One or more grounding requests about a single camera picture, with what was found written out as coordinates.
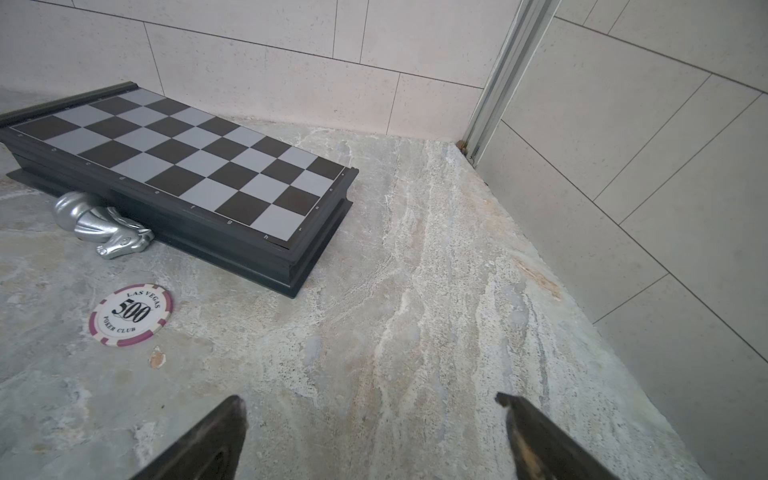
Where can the folded black chess board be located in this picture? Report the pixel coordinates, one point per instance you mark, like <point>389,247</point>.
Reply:
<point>246,202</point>

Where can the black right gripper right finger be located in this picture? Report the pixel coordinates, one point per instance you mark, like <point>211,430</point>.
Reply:
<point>540,449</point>

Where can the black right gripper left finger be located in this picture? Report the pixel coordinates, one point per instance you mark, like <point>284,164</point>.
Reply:
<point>209,450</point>

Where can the aluminium corner frame post right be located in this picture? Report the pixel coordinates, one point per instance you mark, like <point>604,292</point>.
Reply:
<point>529,25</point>

